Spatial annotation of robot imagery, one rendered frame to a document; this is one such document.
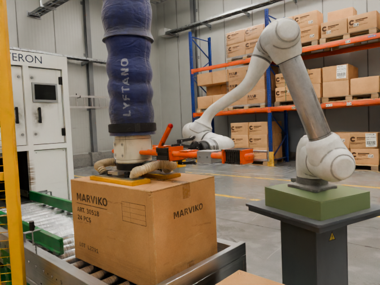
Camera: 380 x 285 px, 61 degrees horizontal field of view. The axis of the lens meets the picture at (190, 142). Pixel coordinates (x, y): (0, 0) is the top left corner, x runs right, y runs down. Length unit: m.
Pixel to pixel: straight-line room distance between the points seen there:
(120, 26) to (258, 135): 7.97
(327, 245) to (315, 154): 0.50
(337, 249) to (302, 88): 0.84
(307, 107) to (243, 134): 8.04
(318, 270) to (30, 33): 10.24
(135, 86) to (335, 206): 1.04
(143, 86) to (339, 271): 1.32
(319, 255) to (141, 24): 1.36
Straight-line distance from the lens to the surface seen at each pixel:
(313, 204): 1.56
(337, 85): 8.45
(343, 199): 1.65
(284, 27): 1.44
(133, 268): 1.44
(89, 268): 1.68
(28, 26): 11.04
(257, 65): 1.62
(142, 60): 1.52
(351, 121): 9.68
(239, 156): 1.12
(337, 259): 1.87
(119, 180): 1.45
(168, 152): 1.33
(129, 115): 1.46
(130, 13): 1.53
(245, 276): 1.50
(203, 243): 1.53
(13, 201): 1.75
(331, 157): 1.49
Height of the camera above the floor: 1.19
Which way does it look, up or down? 3 degrees down
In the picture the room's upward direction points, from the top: 3 degrees counter-clockwise
